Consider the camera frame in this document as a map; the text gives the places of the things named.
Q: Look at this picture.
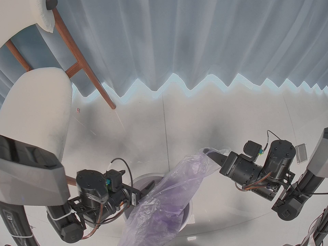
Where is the blue-grey curtain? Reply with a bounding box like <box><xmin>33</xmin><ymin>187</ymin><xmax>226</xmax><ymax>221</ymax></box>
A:
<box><xmin>0</xmin><ymin>0</ymin><xmax>328</xmax><ymax>104</ymax></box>

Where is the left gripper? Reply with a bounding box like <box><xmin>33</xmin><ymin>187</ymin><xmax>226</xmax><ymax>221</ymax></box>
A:
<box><xmin>108</xmin><ymin>179</ymin><xmax>156</xmax><ymax>215</ymax></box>

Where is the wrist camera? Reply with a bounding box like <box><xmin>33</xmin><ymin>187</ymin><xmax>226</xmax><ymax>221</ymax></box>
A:
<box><xmin>105</xmin><ymin>169</ymin><xmax>126</xmax><ymax>192</ymax></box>
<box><xmin>243</xmin><ymin>141</ymin><xmax>263</xmax><ymax>162</ymax></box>

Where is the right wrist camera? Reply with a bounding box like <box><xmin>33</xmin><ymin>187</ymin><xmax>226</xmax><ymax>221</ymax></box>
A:
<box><xmin>243</xmin><ymin>141</ymin><xmax>263</xmax><ymax>162</ymax></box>

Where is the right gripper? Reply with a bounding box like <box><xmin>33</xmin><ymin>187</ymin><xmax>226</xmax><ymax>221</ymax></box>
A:
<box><xmin>206</xmin><ymin>151</ymin><xmax>265</xmax><ymax>187</ymax></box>

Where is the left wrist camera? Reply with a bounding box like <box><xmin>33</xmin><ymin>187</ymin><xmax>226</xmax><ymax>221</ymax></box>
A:
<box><xmin>105</xmin><ymin>169</ymin><xmax>126</xmax><ymax>192</ymax></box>

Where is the white trash bin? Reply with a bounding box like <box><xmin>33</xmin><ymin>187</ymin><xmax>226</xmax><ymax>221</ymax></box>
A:
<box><xmin>128</xmin><ymin>172</ymin><xmax>194</xmax><ymax>234</ymax></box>

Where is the black cable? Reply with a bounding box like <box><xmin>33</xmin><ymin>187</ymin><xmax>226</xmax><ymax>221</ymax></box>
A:
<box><xmin>110</xmin><ymin>158</ymin><xmax>133</xmax><ymax>189</ymax></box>
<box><xmin>265</xmin><ymin>130</ymin><xmax>285</xmax><ymax>151</ymax></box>

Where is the purple plastic bag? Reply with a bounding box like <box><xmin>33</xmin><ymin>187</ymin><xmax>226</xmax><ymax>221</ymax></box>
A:
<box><xmin>119</xmin><ymin>148</ymin><xmax>231</xmax><ymax>246</ymax></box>

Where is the cream cushioned wooden chair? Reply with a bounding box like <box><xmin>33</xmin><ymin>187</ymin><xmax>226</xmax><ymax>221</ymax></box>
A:
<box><xmin>0</xmin><ymin>0</ymin><xmax>117</xmax><ymax>189</ymax></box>

